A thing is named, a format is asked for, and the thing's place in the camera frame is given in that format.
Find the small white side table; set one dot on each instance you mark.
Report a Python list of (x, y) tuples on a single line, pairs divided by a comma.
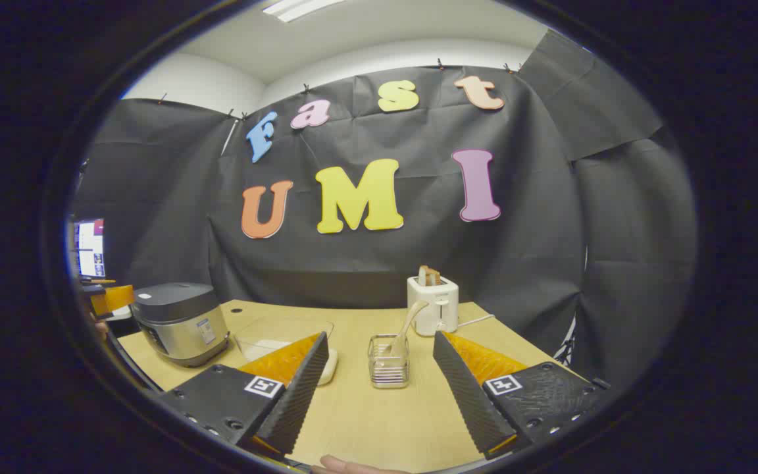
[(120, 315)]

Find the silver black rice cooker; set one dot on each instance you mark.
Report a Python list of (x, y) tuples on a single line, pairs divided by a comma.
[(178, 322)]

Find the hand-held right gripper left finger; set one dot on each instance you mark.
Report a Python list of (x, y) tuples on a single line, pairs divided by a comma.
[(300, 395)]

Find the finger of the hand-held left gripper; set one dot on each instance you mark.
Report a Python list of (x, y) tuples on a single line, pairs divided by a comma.
[(116, 299)]

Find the clear plastic container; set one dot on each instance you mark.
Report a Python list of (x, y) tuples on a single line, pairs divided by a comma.
[(267, 336)]

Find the toast bread slice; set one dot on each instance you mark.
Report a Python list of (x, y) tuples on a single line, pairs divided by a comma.
[(435, 276), (423, 276)]

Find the wooden spoon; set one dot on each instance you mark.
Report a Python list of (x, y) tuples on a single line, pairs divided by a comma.
[(408, 322)]

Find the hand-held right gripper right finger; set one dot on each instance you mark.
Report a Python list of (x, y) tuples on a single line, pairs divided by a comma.
[(468, 395)]

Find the white toaster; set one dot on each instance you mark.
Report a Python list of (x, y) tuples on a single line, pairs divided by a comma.
[(441, 306)]

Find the black backdrop cloth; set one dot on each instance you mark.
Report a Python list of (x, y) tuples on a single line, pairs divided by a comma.
[(418, 250)]

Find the clear chopstick holder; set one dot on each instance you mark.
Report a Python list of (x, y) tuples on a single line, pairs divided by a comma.
[(389, 368)]

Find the computer monitor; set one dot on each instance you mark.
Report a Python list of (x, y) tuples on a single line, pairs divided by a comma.
[(91, 249)]

